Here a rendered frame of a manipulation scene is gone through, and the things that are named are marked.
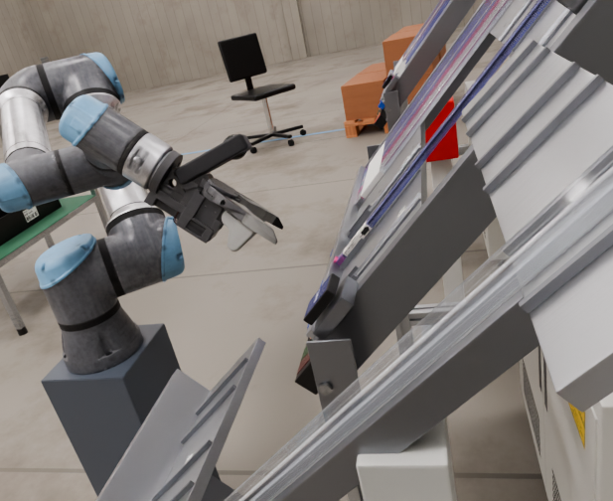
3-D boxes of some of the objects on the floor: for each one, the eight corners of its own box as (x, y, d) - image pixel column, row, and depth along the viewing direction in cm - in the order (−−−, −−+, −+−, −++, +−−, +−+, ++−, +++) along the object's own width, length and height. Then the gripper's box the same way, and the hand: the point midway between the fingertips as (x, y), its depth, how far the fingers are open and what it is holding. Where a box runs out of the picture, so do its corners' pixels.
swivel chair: (315, 131, 508) (294, 24, 470) (287, 151, 460) (261, 34, 423) (259, 137, 534) (235, 36, 497) (229, 156, 487) (199, 46, 449)
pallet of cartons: (451, 94, 532) (444, 18, 504) (450, 125, 429) (441, 31, 401) (366, 108, 557) (354, 36, 529) (345, 140, 455) (329, 52, 426)
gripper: (163, 194, 92) (263, 256, 94) (122, 206, 73) (250, 284, 75) (189, 150, 91) (290, 215, 93) (155, 150, 72) (284, 232, 73)
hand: (283, 231), depth 83 cm, fingers open, 14 cm apart
